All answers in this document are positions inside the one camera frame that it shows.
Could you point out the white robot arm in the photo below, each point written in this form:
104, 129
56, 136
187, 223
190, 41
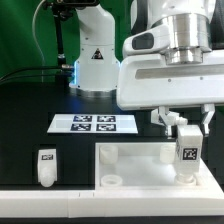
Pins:
174, 58

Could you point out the black camera stand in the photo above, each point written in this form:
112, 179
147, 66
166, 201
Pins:
62, 10

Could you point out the white L-shaped fence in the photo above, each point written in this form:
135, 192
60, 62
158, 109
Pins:
51, 202

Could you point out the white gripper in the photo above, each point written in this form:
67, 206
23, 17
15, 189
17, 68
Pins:
146, 81

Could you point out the white square table top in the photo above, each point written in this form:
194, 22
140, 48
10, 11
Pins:
151, 167

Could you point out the white marker sheet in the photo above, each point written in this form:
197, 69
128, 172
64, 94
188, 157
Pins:
92, 123

